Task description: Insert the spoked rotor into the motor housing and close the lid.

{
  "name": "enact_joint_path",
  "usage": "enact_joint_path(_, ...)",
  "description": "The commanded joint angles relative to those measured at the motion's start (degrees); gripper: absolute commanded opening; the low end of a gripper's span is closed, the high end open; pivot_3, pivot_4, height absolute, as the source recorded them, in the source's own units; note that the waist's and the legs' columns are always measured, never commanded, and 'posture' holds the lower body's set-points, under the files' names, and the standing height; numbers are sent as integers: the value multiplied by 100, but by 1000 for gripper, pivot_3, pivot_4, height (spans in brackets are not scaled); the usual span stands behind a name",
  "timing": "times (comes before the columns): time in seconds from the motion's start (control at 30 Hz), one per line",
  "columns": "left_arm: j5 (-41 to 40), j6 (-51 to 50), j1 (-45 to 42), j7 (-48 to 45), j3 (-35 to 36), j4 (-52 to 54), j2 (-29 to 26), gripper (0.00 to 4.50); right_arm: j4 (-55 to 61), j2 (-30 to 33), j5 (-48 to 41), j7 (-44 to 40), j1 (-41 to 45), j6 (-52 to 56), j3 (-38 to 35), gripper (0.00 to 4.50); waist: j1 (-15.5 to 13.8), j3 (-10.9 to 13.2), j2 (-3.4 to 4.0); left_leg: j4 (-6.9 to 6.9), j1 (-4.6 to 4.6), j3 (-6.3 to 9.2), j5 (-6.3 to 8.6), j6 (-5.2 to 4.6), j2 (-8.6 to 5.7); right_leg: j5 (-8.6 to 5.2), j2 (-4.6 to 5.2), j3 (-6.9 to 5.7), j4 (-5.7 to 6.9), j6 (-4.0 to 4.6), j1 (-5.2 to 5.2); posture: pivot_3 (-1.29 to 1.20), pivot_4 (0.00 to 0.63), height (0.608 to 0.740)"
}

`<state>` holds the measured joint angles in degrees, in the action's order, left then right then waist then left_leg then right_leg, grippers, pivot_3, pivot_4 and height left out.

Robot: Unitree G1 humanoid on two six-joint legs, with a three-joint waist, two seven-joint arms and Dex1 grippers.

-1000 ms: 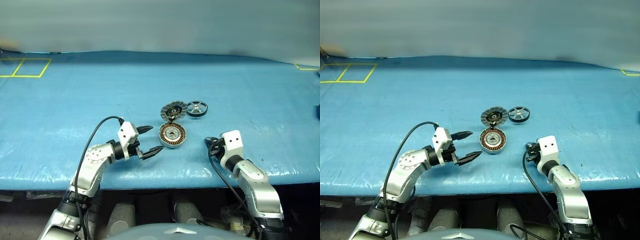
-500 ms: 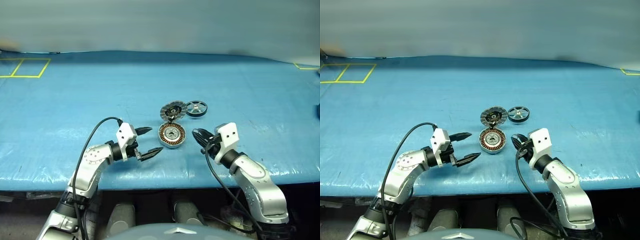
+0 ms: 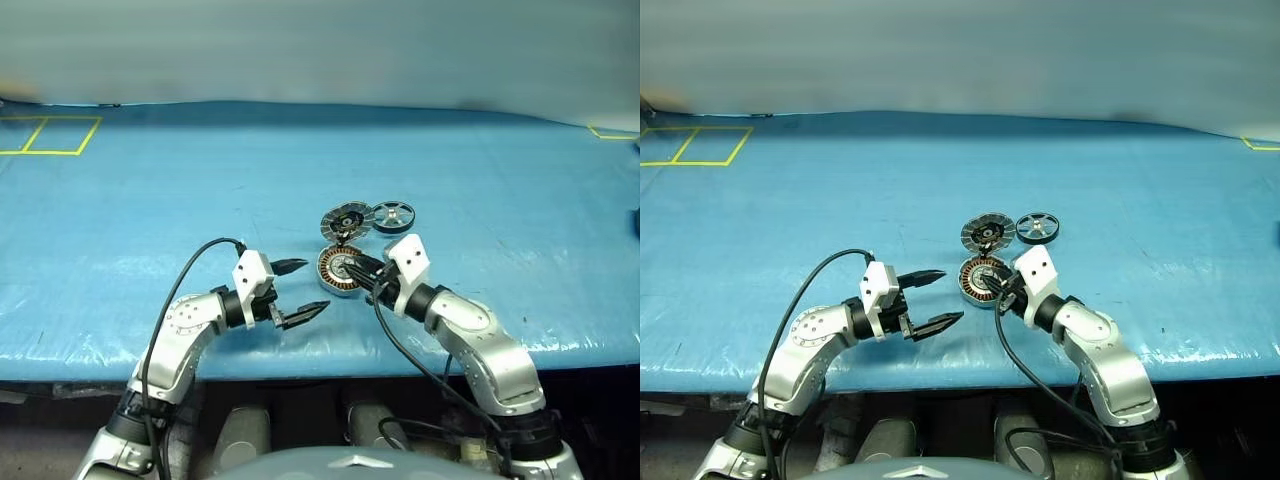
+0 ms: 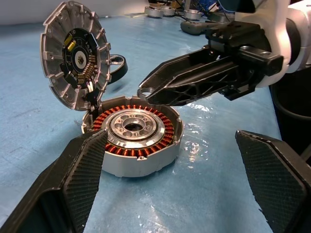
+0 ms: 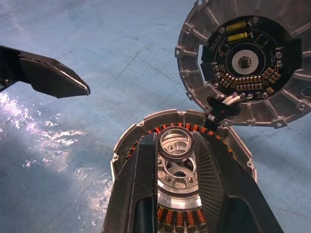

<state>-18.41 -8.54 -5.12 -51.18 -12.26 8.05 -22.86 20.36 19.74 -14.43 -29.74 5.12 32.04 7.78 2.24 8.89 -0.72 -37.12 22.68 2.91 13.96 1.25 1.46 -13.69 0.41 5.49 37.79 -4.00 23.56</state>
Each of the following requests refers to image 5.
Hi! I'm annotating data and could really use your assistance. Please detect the silver motor lid circuit board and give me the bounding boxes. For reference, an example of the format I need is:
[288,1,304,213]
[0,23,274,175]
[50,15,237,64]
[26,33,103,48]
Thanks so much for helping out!
[174,0,311,128]

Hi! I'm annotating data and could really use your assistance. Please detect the white motor wire bundle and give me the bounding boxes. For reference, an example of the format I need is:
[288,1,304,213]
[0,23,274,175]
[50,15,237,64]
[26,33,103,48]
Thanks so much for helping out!
[208,93,246,122]

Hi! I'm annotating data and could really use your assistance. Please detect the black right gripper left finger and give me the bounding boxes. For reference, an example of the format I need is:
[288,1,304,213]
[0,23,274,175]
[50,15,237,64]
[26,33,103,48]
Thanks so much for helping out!
[101,134,160,233]

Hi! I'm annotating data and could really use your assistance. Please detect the silver spoked rotor with bearing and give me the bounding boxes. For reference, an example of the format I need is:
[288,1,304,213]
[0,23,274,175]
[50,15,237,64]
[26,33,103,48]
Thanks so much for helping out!
[155,128,203,210]

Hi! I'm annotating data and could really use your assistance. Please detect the silver motor housing copper windings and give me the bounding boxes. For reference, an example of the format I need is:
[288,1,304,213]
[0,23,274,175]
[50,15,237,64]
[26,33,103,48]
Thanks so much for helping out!
[110,109,258,233]

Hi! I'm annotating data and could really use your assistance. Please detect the black hinge bracket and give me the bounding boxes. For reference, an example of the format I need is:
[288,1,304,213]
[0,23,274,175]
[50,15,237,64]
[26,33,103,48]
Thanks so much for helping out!
[206,96,241,122]

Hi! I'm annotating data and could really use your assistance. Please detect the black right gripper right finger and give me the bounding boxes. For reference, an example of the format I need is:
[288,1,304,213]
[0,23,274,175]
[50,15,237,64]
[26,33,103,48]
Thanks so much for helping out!
[193,132,286,233]

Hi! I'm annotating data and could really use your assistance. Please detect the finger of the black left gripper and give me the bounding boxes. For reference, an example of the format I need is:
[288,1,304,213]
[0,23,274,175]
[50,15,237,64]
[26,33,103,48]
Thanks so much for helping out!
[0,45,91,99]

